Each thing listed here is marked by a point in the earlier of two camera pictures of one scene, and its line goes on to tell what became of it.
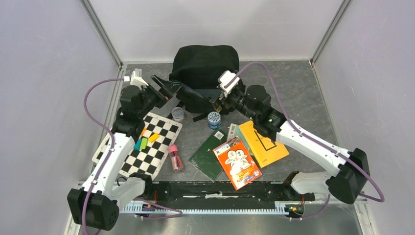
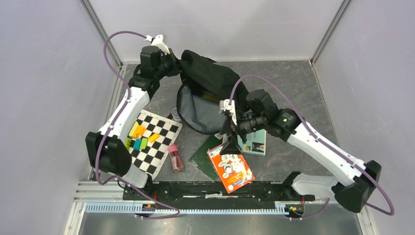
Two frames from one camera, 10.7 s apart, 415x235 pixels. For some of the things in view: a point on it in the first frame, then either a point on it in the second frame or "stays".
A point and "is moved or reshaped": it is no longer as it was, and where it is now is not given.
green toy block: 144,143 stays
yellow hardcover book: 266,151 is moved or reshaped
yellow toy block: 153,137 stays
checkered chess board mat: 150,147 stays
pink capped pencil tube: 175,158 stays
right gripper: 217,101 → 231,146
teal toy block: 137,145 stays
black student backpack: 197,69 is moved or reshaped
